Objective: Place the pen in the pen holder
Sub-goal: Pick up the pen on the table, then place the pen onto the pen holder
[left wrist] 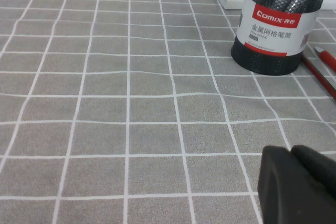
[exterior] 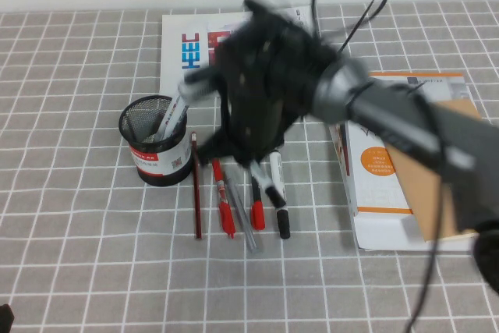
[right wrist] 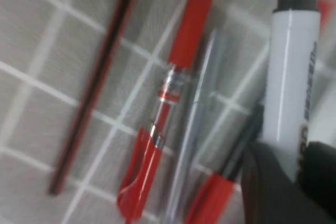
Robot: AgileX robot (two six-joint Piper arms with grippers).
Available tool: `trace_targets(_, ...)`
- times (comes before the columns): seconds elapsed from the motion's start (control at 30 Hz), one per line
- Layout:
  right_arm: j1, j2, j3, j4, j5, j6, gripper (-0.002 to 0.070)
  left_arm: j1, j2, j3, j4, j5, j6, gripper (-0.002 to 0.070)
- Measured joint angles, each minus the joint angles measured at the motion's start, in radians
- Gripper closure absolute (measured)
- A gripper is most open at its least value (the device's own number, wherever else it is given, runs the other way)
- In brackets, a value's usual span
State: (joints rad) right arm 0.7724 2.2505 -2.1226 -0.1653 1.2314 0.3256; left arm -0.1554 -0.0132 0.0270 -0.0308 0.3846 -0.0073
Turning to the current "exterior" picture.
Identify red pencil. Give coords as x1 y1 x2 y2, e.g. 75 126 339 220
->
189 131 203 241

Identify brown classic note notebook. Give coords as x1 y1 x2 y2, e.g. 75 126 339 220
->
384 98 484 244

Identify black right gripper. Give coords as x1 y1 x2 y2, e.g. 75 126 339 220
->
182 28 344 169

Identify magazine with orange picture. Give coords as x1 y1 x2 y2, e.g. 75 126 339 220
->
329 122 352 190

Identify grey pen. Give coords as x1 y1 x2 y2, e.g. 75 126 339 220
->
225 176 259 254

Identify white brochure orange stripes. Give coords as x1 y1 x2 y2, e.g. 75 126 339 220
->
345 71 468 217

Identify black hanging cable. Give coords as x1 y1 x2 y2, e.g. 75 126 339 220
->
403 83 453 333

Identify grey checked tablecloth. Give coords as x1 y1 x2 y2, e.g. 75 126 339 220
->
0 0 499 333

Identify black mesh pen holder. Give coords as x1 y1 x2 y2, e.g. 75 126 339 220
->
118 94 195 187

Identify white HEEC book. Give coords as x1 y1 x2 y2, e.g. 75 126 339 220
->
159 5 324 100

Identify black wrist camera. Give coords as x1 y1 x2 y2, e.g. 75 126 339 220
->
241 0 313 48

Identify red gel pen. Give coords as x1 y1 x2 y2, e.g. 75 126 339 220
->
211 158 237 240

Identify black marker red cap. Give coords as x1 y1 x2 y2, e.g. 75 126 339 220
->
249 175 267 232

